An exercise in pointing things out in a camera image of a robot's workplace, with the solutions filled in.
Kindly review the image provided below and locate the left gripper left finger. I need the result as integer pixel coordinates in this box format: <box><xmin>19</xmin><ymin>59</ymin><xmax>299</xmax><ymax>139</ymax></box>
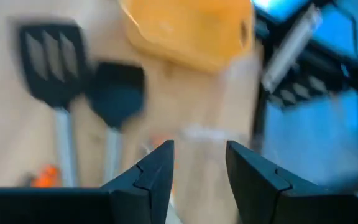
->
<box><xmin>0</xmin><ymin>139</ymin><xmax>176</xmax><ymax>224</ymax></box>

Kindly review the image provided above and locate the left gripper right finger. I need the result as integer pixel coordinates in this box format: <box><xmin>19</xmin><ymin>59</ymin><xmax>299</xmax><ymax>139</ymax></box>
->
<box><xmin>225</xmin><ymin>140</ymin><xmax>358</xmax><ymax>224</ymax></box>

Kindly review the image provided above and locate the solid black spatula steel handle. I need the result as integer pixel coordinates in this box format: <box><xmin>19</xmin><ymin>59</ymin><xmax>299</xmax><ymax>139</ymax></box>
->
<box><xmin>86</xmin><ymin>61</ymin><xmax>147</xmax><ymax>185</ymax></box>

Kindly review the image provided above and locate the slotted black spatula steel handle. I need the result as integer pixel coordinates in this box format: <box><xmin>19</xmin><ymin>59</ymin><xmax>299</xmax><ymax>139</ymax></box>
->
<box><xmin>17</xmin><ymin>23</ymin><xmax>89</xmax><ymax>188</ymax></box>

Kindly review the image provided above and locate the orange silicone spatula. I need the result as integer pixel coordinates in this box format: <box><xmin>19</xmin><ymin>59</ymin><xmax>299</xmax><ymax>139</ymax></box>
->
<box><xmin>29</xmin><ymin>164</ymin><xmax>61</xmax><ymax>188</ymax></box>

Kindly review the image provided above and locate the clear plastic container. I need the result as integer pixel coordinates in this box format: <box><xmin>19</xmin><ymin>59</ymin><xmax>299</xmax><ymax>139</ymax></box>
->
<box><xmin>147</xmin><ymin>123</ymin><xmax>257</xmax><ymax>224</ymax></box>

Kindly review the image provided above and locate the yellow plastic container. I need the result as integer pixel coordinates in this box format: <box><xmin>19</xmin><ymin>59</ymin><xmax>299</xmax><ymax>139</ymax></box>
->
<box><xmin>118</xmin><ymin>0</ymin><xmax>256</xmax><ymax>74</ymax></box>

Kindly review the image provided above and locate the silver metal bracket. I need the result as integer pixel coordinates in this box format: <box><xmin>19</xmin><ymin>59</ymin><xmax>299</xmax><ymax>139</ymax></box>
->
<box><xmin>261</xmin><ymin>3</ymin><xmax>323</xmax><ymax>93</ymax></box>

